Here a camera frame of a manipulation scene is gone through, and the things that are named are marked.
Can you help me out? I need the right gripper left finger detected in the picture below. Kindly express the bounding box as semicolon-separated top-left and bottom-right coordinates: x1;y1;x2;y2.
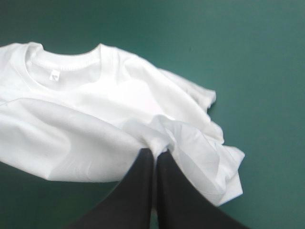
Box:
63;147;158;229

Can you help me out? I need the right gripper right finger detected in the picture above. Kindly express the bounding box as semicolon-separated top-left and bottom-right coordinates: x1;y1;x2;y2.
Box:
156;150;251;229

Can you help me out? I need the white T-shirt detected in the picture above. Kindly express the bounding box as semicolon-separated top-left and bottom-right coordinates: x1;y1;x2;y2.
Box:
0;42;246;200

